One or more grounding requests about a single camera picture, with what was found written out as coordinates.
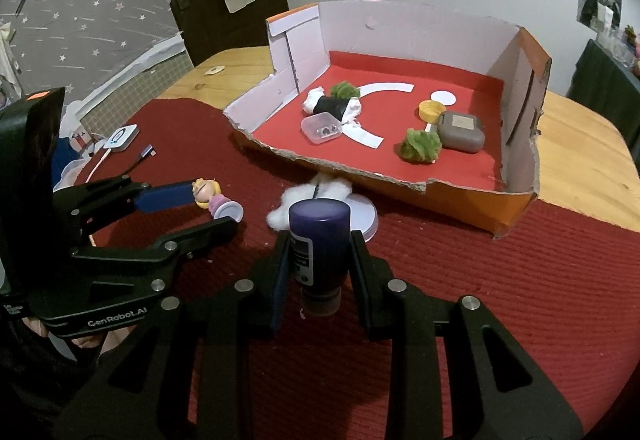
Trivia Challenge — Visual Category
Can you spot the white round lid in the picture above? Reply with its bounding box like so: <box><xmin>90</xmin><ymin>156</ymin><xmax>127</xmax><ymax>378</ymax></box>
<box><xmin>345</xmin><ymin>192</ymin><xmax>379</xmax><ymax>241</ymax></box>

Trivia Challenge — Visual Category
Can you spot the grey plastic case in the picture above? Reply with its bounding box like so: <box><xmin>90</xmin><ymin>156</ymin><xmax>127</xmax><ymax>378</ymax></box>
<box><xmin>437</xmin><ymin>110</ymin><xmax>487</xmax><ymax>153</ymax></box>

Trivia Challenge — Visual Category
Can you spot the person's left hand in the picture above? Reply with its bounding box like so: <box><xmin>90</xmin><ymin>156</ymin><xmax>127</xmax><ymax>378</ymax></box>
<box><xmin>27</xmin><ymin>317</ymin><xmax>137</xmax><ymax>351</ymax></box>

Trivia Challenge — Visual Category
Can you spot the black and white plush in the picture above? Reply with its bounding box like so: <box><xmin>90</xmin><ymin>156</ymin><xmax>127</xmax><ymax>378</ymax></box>
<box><xmin>302</xmin><ymin>87</ymin><xmax>362</xmax><ymax>123</ymax></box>

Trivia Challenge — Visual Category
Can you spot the dark green side table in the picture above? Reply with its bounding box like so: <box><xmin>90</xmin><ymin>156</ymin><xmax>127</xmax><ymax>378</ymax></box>
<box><xmin>565</xmin><ymin>37</ymin><xmax>640</xmax><ymax>148</ymax></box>

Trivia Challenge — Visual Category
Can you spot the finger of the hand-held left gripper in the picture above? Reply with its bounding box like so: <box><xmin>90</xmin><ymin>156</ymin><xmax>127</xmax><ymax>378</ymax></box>
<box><xmin>54</xmin><ymin>175</ymin><xmax>199</xmax><ymax>233</ymax></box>
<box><xmin>71</xmin><ymin>215</ymin><xmax>239</xmax><ymax>262</ymax></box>

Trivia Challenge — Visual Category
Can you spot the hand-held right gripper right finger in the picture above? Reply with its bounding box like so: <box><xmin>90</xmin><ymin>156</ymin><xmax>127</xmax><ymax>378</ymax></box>
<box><xmin>350</xmin><ymin>230</ymin><xmax>586</xmax><ymax>440</ymax></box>

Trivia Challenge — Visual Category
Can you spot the blonde doll figure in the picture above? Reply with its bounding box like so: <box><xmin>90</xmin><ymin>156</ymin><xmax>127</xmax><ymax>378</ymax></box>
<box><xmin>192</xmin><ymin>177</ymin><xmax>244</xmax><ymax>223</ymax></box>

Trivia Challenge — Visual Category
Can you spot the blue and red packet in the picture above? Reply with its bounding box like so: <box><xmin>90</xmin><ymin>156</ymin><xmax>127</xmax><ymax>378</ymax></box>
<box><xmin>52</xmin><ymin>130</ymin><xmax>101</xmax><ymax>178</ymax></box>

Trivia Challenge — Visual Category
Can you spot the orange cardboard box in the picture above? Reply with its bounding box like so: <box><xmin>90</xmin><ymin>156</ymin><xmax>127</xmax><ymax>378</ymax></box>
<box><xmin>222</xmin><ymin>1</ymin><xmax>552</xmax><ymax>241</ymax></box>

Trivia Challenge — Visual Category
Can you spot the grey star-printed blanket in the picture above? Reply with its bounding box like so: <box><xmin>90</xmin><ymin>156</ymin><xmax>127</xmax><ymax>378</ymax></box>
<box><xmin>0</xmin><ymin>0</ymin><xmax>183</xmax><ymax>121</ymax></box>

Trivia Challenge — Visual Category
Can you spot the cluster of small figurines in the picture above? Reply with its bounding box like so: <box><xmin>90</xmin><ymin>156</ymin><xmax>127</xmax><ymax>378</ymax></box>
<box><xmin>595</xmin><ymin>25</ymin><xmax>640</xmax><ymax>71</ymax></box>

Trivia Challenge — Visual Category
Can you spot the small clear plastic container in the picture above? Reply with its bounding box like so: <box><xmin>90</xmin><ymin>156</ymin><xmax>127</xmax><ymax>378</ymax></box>
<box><xmin>301</xmin><ymin>112</ymin><xmax>344</xmax><ymax>145</ymax></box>

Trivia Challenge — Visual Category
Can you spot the yellow bottle cap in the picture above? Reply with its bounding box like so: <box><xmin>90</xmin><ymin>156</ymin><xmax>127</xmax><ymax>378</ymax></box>
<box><xmin>419</xmin><ymin>100</ymin><xmax>447</xmax><ymax>122</ymax></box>

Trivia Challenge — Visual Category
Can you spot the red ribbed table mat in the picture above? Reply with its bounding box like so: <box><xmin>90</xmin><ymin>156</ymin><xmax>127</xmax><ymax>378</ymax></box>
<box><xmin>60</xmin><ymin>97</ymin><xmax>640</xmax><ymax>440</ymax></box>

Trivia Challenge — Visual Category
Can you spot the green fuzzy ball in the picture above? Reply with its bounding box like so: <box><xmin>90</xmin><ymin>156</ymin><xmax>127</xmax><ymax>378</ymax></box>
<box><xmin>397</xmin><ymin>127</ymin><xmax>443</xmax><ymax>166</ymax></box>
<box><xmin>330</xmin><ymin>80</ymin><xmax>361</xmax><ymax>100</ymax></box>

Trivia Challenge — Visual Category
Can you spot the dark blue paint bottle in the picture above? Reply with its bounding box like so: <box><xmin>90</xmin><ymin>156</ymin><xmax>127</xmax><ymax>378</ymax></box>
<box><xmin>288</xmin><ymin>199</ymin><xmax>351</xmax><ymax>318</ymax></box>

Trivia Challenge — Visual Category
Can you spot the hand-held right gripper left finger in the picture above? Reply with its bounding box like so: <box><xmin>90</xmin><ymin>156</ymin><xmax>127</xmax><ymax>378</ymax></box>
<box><xmin>55</xmin><ymin>232</ymin><xmax>296</xmax><ymax>440</ymax></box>

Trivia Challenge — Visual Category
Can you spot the black plug cable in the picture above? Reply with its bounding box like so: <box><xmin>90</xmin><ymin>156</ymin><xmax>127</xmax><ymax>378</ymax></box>
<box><xmin>117</xmin><ymin>145</ymin><xmax>156</xmax><ymax>178</ymax></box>

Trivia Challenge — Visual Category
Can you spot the white cotton fluff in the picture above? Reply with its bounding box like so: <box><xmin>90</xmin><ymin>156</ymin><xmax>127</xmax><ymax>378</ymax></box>
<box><xmin>267</xmin><ymin>172</ymin><xmax>353</xmax><ymax>233</ymax></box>

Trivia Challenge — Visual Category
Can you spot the white square charger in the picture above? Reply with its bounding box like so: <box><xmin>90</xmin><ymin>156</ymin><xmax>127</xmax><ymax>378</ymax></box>
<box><xmin>102</xmin><ymin>124</ymin><xmax>140</xmax><ymax>153</ymax></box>

